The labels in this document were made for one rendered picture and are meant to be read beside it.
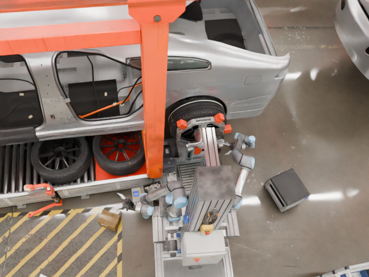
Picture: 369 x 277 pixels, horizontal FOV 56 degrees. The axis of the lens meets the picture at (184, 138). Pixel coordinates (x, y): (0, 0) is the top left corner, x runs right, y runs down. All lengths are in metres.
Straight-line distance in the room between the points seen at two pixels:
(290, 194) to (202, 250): 1.72
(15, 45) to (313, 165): 4.03
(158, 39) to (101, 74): 2.27
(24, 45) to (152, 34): 0.73
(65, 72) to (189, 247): 2.53
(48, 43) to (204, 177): 1.28
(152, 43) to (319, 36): 4.85
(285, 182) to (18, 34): 3.36
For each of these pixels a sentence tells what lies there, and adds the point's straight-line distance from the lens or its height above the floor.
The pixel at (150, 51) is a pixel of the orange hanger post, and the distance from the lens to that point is 2.23.
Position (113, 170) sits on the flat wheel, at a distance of 4.15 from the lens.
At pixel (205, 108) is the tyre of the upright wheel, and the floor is 1.17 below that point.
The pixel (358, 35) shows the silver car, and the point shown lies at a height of 1.15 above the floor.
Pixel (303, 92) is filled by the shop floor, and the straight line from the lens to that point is 5.75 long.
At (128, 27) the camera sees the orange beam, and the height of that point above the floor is 2.73.
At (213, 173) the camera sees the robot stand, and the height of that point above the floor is 2.03.
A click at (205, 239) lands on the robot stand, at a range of 3.07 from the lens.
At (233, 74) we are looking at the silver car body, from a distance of 3.48.
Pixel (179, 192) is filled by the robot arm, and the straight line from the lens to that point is 2.92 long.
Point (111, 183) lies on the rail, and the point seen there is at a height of 0.34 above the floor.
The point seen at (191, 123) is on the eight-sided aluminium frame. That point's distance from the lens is 3.65.
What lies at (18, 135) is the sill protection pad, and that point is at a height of 0.92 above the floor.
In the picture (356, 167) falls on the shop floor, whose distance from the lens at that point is 5.38.
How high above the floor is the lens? 4.20
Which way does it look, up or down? 60 degrees down
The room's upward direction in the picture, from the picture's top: 9 degrees clockwise
